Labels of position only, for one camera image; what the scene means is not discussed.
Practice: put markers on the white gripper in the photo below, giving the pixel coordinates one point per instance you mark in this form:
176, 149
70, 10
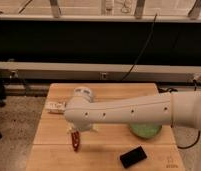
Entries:
80, 128

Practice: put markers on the red pepper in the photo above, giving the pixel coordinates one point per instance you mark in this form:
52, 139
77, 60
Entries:
75, 140

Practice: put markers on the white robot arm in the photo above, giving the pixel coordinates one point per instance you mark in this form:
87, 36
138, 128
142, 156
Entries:
176, 109

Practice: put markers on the green bowl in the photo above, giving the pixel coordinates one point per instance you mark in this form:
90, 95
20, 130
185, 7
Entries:
145, 131

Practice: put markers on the black rectangular sponge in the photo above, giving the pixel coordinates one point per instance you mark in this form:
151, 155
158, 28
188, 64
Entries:
132, 157

